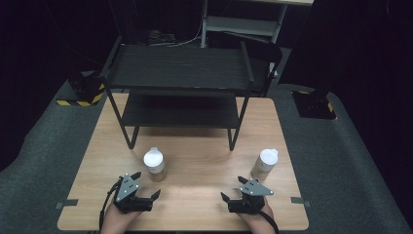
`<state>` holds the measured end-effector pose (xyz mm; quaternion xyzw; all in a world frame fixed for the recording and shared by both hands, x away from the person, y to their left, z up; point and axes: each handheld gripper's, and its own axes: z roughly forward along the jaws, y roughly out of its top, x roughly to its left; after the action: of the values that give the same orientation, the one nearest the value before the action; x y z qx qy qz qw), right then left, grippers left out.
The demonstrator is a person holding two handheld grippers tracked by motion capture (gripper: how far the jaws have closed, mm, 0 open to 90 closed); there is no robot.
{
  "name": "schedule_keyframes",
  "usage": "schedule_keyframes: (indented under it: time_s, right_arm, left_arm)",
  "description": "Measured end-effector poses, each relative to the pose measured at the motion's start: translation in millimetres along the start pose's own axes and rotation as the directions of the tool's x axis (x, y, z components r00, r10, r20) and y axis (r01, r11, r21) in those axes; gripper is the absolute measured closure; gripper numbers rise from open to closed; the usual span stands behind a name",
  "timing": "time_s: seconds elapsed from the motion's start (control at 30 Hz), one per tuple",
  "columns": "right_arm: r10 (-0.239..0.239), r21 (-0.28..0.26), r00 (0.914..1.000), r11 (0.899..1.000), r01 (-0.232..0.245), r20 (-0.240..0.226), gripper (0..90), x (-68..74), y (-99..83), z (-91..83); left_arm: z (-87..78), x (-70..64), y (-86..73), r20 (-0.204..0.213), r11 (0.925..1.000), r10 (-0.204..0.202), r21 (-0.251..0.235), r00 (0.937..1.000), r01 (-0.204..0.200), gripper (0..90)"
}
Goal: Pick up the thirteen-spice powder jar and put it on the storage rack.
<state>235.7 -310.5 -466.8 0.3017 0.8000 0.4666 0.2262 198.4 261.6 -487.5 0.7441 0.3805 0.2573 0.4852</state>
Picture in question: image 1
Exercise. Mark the black stand base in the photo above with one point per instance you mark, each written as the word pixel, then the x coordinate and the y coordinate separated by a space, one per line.
pixel 313 104

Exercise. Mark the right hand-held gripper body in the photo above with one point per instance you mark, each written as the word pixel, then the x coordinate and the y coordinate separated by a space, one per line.
pixel 251 190

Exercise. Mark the black power strip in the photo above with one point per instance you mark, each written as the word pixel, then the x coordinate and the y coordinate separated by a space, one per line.
pixel 159 36

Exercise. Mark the black two-tier shelf rack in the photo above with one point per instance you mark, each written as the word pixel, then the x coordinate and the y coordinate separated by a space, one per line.
pixel 178 66

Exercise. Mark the grey tape strip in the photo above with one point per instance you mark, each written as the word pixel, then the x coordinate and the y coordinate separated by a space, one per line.
pixel 300 201
pixel 66 203

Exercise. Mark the person's left hand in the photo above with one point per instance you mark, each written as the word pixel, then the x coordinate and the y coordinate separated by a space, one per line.
pixel 115 222

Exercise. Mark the person's right hand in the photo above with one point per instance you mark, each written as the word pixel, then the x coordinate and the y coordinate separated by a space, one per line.
pixel 261 224

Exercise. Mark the black-yellow striped stand base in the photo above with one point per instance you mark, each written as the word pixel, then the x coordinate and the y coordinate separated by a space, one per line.
pixel 86 94

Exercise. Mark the white-lidded jar of pale spice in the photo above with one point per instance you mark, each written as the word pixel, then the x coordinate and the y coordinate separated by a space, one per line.
pixel 268 157

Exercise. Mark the white-lidded jar of brown spice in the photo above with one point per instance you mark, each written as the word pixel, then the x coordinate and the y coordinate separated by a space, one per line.
pixel 153 159

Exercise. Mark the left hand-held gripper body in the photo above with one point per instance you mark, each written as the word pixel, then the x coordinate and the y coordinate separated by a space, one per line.
pixel 126 191

